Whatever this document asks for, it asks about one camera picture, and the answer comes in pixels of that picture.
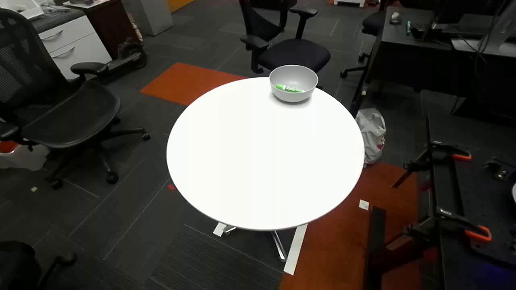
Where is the black orange clamp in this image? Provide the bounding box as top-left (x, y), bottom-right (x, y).
top-left (385, 206), bottom-right (493, 252)
top-left (392, 139), bottom-right (472, 189)

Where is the dark wooden cabinet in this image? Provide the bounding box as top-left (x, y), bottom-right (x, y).
top-left (63, 0), bottom-right (144, 60)

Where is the black office chair base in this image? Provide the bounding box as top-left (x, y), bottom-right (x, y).
top-left (0, 240), bottom-right (78, 290)

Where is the black padded office chair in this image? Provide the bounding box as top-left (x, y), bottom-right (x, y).
top-left (239, 0), bottom-right (331, 75)

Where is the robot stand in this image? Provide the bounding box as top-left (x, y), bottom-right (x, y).
top-left (363, 115), bottom-right (516, 290)

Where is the white drawer cabinet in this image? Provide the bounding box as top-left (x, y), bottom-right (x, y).
top-left (30, 7), bottom-right (113, 81)

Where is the grey bowl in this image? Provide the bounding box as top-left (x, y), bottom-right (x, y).
top-left (269, 65), bottom-right (318, 103)

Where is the black mesh office chair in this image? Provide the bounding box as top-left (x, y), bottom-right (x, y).
top-left (0, 8), bottom-right (151, 190)

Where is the white plastic bag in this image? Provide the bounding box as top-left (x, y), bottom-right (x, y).
top-left (355, 108), bottom-right (387, 166)

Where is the black desk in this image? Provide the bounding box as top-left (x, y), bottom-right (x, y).
top-left (350, 6), bottom-right (516, 121)

